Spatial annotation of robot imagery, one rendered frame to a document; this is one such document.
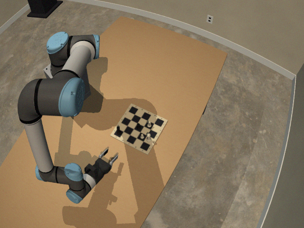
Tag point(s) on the black and cream chessboard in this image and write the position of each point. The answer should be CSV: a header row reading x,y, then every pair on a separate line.
x,y
131,135

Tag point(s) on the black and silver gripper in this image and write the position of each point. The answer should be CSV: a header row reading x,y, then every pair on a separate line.
x,y
93,174

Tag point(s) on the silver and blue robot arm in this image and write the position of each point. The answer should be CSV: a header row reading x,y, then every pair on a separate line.
x,y
61,95

